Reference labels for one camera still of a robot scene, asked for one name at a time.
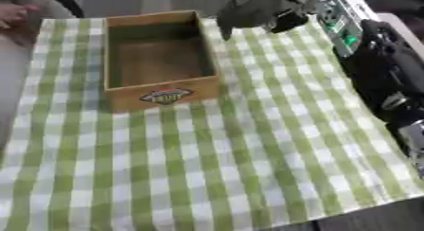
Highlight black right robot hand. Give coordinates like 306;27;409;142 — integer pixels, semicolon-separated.
215;0;322;42

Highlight person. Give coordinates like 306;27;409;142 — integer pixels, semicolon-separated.
0;0;86;49

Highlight tan cardboard box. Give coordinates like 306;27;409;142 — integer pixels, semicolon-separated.
102;9;222;114

